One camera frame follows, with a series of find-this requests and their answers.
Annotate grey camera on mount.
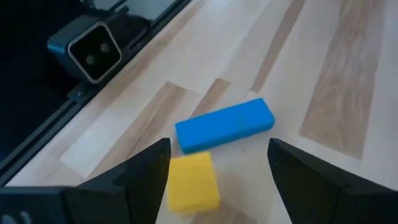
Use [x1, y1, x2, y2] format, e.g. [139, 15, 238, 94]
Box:
[46, 14, 123, 85]

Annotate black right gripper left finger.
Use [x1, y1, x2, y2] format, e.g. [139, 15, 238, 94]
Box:
[63, 138, 172, 224]

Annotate long blue block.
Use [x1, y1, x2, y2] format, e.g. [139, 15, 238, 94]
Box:
[174, 98, 276, 155]

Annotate small yellow cube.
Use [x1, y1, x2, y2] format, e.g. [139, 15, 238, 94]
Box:
[167, 151, 221, 216]

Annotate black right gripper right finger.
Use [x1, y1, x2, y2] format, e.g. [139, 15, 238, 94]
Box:
[267, 138, 398, 224]

